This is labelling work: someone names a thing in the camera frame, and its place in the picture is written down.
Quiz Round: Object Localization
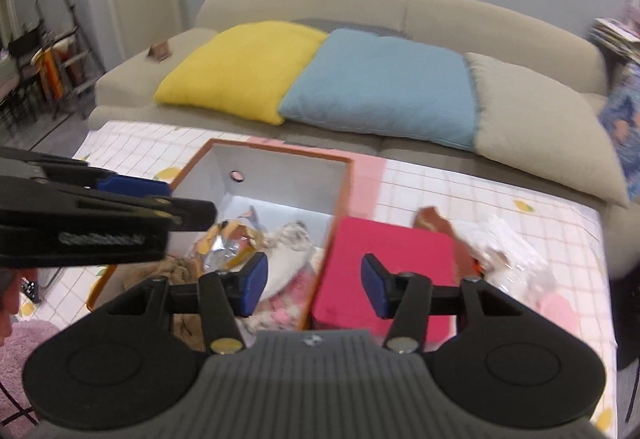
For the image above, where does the white plush toy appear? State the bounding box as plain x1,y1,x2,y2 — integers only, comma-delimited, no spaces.
250,221,326,305

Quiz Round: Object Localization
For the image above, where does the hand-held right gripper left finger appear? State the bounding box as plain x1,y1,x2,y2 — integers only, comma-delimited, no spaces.
106,251,270,354

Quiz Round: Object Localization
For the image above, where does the brown plush toy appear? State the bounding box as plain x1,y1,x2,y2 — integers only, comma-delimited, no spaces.
117,256,206,350

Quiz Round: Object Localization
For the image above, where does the black folding ladder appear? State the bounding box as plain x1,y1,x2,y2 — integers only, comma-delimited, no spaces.
34,0,106,101

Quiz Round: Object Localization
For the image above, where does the foil snack packet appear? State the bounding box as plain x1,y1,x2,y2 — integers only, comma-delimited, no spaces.
192,218,266,281

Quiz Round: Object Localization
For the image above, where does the beige pillow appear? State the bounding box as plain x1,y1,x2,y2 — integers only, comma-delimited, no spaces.
462,52,630,209

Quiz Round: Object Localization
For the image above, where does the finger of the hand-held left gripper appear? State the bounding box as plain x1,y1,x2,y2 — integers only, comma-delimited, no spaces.
0,146,174,198
0,183,217,268

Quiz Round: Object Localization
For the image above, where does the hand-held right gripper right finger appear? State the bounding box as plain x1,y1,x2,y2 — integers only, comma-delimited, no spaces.
361,252,521,354

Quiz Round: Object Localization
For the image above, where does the stack of magazines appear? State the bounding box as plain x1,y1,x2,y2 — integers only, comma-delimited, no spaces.
588,14,640,65

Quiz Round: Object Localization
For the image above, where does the clear plastic bag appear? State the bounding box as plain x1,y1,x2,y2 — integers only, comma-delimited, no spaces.
450,214,551,296

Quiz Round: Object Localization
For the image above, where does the pink plush toy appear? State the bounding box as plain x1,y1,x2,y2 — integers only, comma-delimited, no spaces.
259,269,321,333

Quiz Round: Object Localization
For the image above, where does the person's left hand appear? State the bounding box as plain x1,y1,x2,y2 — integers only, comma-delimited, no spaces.
0,269,21,346

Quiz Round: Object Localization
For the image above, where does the beige sofa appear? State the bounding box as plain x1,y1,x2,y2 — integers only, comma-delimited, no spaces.
87,0,640,271

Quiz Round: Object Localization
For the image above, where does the pink soft pad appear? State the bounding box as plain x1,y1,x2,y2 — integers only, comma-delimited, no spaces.
535,291,581,346

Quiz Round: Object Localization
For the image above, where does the yellow pillow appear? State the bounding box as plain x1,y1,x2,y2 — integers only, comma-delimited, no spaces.
153,20,331,126

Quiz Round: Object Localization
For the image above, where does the orange cardboard box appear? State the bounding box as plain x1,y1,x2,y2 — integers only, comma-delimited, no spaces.
85,138,356,336

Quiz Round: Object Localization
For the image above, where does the blue printed bag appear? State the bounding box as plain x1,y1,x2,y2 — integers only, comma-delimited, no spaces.
597,64,640,200

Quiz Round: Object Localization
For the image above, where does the pink fluffy rug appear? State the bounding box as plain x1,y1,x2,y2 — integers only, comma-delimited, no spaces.
0,319,64,425

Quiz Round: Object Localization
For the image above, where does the light blue pillow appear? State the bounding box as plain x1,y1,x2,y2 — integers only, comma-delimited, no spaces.
278,28,481,151

